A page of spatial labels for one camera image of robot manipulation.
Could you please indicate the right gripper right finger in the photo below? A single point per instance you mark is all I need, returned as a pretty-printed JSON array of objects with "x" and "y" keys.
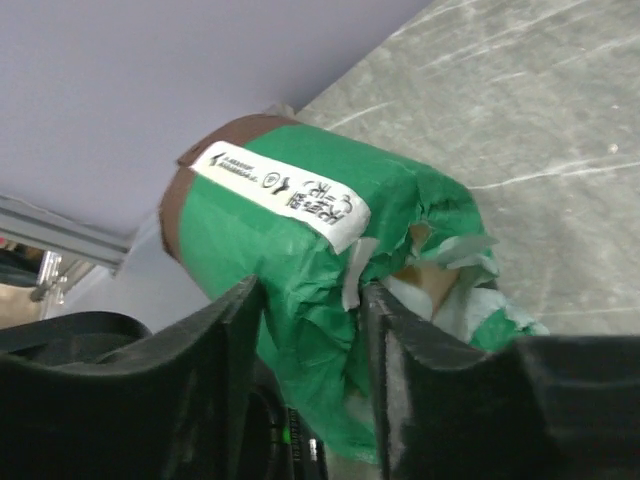
[{"x": 543, "y": 407}]

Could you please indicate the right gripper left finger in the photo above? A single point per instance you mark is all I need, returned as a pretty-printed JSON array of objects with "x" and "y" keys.
[{"x": 95, "y": 395}]

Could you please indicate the green torn roll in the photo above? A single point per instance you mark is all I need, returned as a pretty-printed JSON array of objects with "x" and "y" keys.
[{"x": 316, "y": 217}]

